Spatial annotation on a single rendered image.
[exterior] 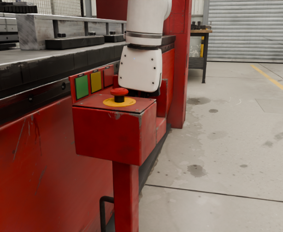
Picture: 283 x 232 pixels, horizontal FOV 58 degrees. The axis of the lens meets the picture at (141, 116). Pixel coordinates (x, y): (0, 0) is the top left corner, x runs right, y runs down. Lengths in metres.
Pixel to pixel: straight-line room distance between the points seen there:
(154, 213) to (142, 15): 1.10
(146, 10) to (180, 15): 1.80
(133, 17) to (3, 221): 0.48
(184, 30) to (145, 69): 1.79
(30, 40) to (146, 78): 0.36
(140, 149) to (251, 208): 1.16
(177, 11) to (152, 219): 1.69
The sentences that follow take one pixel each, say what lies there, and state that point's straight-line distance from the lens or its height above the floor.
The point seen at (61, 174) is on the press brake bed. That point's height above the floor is 0.58.
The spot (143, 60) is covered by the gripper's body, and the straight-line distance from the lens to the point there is 0.60.
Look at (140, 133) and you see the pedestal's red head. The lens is 0.51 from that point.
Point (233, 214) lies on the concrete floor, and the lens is 1.53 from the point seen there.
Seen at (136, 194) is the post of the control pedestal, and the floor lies 0.51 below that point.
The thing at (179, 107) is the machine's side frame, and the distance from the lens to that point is 2.47.
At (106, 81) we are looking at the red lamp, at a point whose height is 0.80.
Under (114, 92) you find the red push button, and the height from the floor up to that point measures 0.81.
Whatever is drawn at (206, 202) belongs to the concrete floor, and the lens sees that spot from 1.58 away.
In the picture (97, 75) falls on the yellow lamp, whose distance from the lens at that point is 0.64.
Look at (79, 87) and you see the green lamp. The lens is 0.57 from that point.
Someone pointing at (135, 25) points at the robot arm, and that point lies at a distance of 0.59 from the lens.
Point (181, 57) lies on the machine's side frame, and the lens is 2.38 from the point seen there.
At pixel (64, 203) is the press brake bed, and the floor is 0.49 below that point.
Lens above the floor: 0.93
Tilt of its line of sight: 19 degrees down
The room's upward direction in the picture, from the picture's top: straight up
